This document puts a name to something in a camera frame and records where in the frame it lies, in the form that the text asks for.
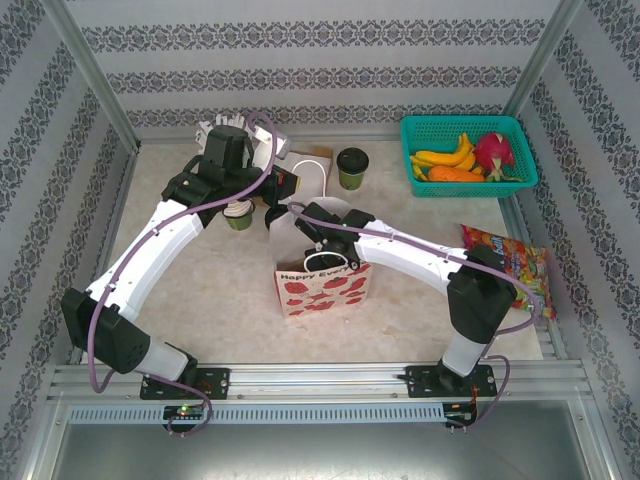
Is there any white paper napkin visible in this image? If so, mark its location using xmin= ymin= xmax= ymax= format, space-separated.
xmin=292 ymin=155 xmax=331 ymax=200

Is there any brown cardboard napkin tray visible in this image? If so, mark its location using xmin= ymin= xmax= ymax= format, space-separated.
xmin=285 ymin=145 xmax=335 ymax=202

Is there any black plastic cup lid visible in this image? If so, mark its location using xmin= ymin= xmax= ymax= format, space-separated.
xmin=336 ymin=147 xmax=370 ymax=175

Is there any white red printed paper bag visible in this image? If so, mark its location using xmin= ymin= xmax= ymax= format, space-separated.
xmin=268 ymin=158 xmax=375 ymax=321

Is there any stack of paper cups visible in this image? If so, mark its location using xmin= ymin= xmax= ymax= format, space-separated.
xmin=222 ymin=198 xmax=257 ymax=232

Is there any yellow banana bunch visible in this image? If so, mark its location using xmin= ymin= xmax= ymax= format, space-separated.
xmin=409 ymin=132 xmax=477 ymax=174

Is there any orange toy carrot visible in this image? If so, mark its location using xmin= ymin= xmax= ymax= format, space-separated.
xmin=427 ymin=165 xmax=487 ymax=184

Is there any teal plastic basket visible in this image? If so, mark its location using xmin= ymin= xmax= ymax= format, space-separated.
xmin=399 ymin=115 xmax=540 ymax=200

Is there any pink dragon fruit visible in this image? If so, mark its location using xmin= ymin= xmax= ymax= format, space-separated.
xmin=473 ymin=130 xmax=524 ymax=184

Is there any colourful fruit candy bag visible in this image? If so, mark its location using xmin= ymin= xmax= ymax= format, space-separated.
xmin=459 ymin=223 xmax=557 ymax=321

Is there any grey sheet metal shelf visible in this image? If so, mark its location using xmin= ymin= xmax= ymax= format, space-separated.
xmin=22 ymin=397 xmax=619 ymax=480

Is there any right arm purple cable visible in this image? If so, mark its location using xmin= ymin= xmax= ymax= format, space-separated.
xmin=287 ymin=201 xmax=544 ymax=434

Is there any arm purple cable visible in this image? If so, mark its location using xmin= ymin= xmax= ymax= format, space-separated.
xmin=87 ymin=111 xmax=280 ymax=437
xmin=287 ymin=201 xmax=544 ymax=434

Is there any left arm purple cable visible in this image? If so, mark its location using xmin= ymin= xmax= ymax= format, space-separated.
xmin=87 ymin=111 xmax=280 ymax=437

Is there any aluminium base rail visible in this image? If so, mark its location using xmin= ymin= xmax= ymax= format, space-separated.
xmin=48 ymin=363 xmax=594 ymax=402

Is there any aluminium frame post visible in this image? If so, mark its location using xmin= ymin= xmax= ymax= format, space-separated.
xmin=502 ymin=0 xmax=586 ymax=121
xmin=42 ymin=0 xmax=142 ymax=151

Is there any grey slotted cable duct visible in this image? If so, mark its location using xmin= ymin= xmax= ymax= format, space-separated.
xmin=67 ymin=403 xmax=447 ymax=424

